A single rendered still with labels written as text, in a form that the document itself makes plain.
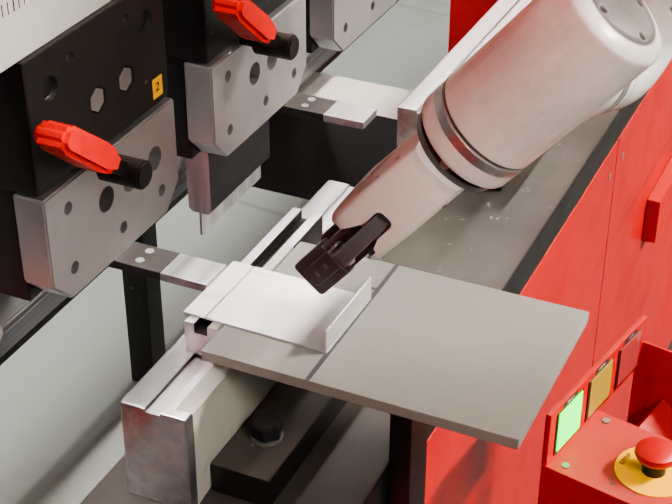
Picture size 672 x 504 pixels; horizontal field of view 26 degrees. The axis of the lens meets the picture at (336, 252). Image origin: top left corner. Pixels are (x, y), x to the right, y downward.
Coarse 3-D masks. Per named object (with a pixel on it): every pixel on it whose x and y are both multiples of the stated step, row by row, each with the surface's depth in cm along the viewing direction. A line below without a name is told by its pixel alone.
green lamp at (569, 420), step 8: (576, 400) 137; (568, 408) 136; (576, 408) 137; (560, 416) 134; (568, 416) 136; (576, 416) 138; (560, 424) 135; (568, 424) 137; (576, 424) 139; (560, 432) 136; (568, 432) 138; (560, 440) 136
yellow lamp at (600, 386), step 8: (608, 368) 141; (600, 376) 140; (608, 376) 142; (592, 384) 139; (600, 384) 141; (608, 384) 143; (592, 392) 140; (600, 392) 142; (608, 392) 144; (592, 400) 140; (600, 400) 142; (592, 408) 141
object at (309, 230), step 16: (288, 224) 131; (304, 224) 131; (320, 224) 132; (272, 240) 129; (288, 240) 128; (304, 240) 130; (320, 240) 133; (256, 256) 126; (272, 256) 128; (192, 320) 118; (208, 320) 120; (192, 336) 118; (208, 336) 118; (192, 352) 119
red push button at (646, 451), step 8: (640, 440) 135; (648, 440) 135; (656, 440) 135; (664, 440) 135; (640, 448) 134; (648, 448) 134; (656, 448) 134; (664, 448) 134; (640, 456) 133; (648, 456) 133; (656, 456) 133; (664, 456) 133; (648, 464) 133; (656, 464) 133; (664, 464) 133; (648, 472) 135; (656, 472) 134; (664, 472) 135
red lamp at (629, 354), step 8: (640, 336) 146; (632, 344) 145; (624, 352) 144; (632, 352) 146; (624, 360) 144; (632, 360) 146; (624, 368) 145; (632, 368) 147; (624, 376) 146; (616, 384) 145
